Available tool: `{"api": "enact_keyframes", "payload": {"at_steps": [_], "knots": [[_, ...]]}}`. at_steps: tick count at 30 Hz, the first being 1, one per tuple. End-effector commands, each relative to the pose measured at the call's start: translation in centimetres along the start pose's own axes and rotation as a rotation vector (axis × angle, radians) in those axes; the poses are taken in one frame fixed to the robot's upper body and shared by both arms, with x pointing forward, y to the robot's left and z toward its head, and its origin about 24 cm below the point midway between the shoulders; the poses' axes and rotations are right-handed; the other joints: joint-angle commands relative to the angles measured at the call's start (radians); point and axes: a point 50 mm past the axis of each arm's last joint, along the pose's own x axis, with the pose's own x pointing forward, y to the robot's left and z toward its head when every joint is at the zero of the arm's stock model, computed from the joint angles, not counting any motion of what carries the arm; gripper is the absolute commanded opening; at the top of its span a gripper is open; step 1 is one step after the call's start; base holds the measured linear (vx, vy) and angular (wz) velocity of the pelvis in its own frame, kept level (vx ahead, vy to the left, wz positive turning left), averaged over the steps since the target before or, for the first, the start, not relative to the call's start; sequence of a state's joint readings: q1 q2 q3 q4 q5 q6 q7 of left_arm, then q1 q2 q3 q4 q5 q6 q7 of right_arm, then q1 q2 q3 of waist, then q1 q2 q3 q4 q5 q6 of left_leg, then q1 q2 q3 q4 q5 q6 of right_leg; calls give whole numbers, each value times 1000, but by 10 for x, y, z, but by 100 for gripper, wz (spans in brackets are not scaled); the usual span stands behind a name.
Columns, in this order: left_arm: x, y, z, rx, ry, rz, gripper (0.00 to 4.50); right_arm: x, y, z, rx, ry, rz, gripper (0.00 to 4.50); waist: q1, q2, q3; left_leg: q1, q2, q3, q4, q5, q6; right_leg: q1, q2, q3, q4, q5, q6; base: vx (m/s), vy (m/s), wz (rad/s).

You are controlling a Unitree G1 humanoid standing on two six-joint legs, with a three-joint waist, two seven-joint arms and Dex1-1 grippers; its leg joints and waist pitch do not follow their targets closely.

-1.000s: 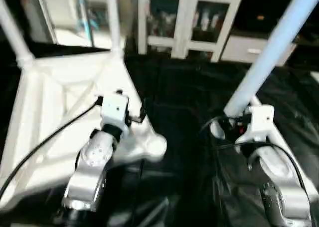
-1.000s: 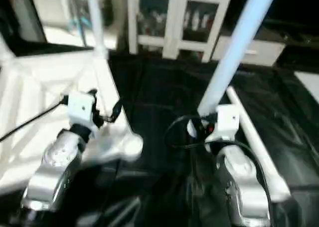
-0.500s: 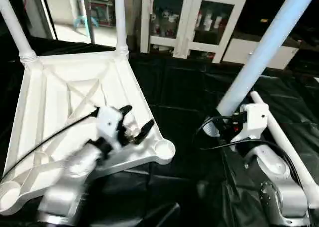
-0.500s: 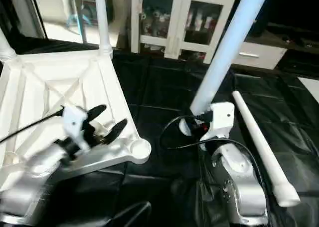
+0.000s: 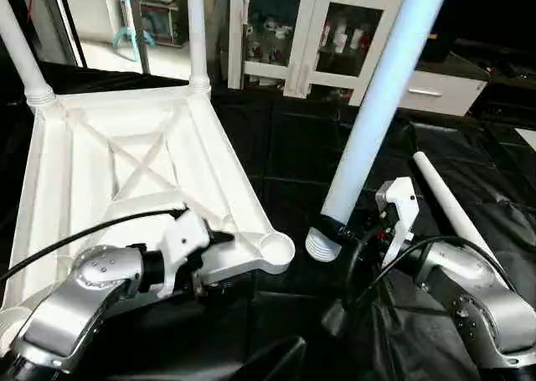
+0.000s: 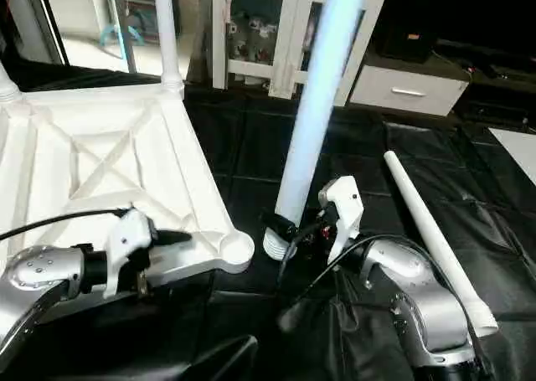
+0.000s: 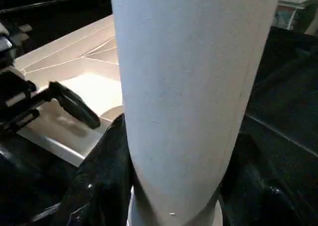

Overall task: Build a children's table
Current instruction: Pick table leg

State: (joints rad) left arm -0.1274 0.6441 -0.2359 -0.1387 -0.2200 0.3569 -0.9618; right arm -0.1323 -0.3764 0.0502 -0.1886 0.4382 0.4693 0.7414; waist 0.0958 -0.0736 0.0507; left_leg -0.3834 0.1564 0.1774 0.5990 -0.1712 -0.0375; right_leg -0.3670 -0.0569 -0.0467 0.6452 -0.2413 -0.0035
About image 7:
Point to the white glass-door cabinet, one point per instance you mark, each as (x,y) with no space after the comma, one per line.
(293,12)

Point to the black mat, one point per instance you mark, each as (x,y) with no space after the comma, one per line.
(283,112)

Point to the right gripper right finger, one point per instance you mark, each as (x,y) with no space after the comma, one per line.
(263,186)

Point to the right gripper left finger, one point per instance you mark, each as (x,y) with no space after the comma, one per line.
(99,186)

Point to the white plastic table top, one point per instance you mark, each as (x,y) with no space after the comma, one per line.
(74,72)

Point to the white plastic table leg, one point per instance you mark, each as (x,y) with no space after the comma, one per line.
(194,87)

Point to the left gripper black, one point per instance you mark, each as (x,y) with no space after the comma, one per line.
(17,102)

